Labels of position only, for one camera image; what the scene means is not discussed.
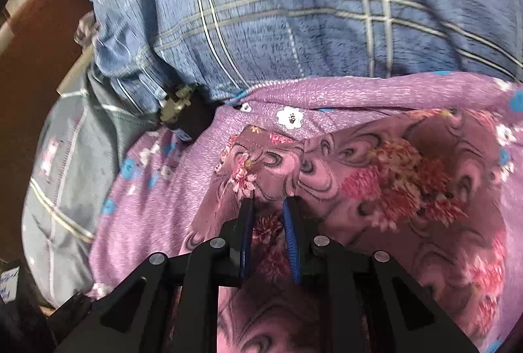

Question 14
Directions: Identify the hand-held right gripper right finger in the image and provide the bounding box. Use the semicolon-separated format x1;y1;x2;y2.
282;195;481;353

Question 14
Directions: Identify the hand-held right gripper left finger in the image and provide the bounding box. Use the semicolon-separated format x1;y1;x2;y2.
53;198;256;353

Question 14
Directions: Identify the pink floral garment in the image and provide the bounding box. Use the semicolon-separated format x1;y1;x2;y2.
176;108;511;353

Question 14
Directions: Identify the purple flowered bed sheet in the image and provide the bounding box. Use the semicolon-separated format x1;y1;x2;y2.
88;71;523;353

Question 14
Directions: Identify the small black object with metal clip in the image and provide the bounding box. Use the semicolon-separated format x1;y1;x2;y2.
159;83;217;143

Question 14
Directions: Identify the blue plaid blanket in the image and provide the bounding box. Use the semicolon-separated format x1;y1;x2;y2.
86;0;523;120

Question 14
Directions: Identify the white paper label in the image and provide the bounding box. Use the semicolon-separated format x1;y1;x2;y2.
0;265;21;302

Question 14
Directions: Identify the pale crumpled cloth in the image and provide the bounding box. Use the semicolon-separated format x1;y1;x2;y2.
74;11;99;47

